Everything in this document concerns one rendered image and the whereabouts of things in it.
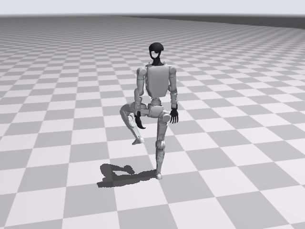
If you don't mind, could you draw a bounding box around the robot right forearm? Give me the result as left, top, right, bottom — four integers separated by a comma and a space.
170, 89, 177, 108

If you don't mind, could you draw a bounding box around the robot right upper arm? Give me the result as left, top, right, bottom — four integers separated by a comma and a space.
168, 65, 176, 92

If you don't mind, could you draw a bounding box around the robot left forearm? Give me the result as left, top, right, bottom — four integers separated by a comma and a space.
133, 89, 142, 116

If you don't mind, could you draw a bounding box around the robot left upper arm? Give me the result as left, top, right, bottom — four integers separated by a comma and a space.
136, 66, 148, 96

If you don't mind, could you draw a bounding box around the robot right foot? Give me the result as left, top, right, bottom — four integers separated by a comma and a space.
153, 168, 162, 180

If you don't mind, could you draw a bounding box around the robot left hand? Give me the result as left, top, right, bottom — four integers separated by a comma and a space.
134, 111, 146, 129

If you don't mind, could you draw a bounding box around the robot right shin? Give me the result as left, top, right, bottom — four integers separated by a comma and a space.
156, 141, 165, 174

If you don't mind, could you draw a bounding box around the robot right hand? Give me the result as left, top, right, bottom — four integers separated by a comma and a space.
170, 104, 178, 124

